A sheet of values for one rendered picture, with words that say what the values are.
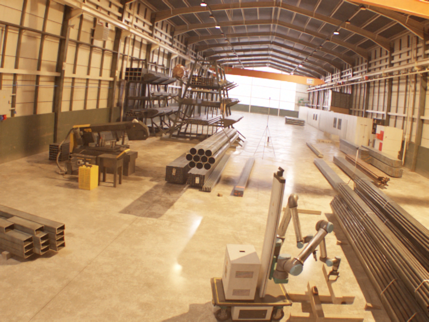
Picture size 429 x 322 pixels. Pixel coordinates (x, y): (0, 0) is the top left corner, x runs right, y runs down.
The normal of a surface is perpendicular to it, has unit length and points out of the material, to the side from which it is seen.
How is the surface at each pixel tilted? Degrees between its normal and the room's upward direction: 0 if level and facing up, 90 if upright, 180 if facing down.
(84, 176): 90
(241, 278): 90
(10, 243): 90
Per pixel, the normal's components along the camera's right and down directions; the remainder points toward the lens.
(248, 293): 0.04, 0.18
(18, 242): -0.24, 0.14
